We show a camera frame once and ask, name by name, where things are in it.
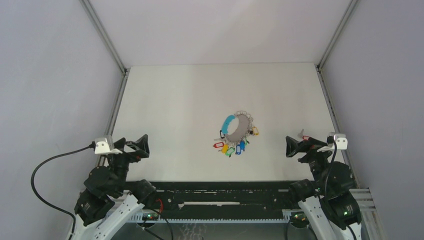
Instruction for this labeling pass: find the aluminium frame rail left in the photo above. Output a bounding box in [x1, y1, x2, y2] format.
[80, 0, 130, 167]

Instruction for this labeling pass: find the red tagged key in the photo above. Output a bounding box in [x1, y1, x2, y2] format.
[297, 128, 310, 141]

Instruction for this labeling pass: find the bunch of coloured tagged keys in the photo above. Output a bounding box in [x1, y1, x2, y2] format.
[211, 134, 251, 158]

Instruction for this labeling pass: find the white slotted cable duct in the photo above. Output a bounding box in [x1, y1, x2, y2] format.
[127, 212, 292, 224]

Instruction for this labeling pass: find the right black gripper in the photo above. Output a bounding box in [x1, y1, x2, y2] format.
[286, 135, 336, 193]

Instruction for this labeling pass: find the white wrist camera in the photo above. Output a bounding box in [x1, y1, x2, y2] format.
[94, 135, 123, 155]
[317, 132, 348, 152]

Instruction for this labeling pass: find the aluminium frame rail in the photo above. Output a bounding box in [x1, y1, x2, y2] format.
[80, 0, 130, 167]
[316, 0, 360, 190]

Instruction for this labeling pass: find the aluminium frame rail right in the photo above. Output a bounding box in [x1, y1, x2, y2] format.
[316, 0, 360, 190]

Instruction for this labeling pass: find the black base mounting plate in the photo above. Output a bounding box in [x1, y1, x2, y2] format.
[151, 180, 301, 219]

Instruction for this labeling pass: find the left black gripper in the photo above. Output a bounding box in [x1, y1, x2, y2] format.
[108, 133, 150, 194]

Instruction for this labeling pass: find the yellow tagged key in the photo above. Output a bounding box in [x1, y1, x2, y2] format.
[251, 126, 259, 136]

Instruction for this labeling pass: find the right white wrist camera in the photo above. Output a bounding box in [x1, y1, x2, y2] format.
[317, 132, 348, 152]

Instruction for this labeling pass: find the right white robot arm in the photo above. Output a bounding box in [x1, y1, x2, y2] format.
[285, 132, 362, 240]

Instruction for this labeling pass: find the blue handled metal keyring holder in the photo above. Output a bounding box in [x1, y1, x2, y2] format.
[219, 110, 254, 146]

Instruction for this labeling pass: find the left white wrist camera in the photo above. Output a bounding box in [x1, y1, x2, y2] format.
[94, 135, 123, 155]

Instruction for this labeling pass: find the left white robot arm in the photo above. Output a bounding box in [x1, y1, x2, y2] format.
[68, 134, 157, 240]

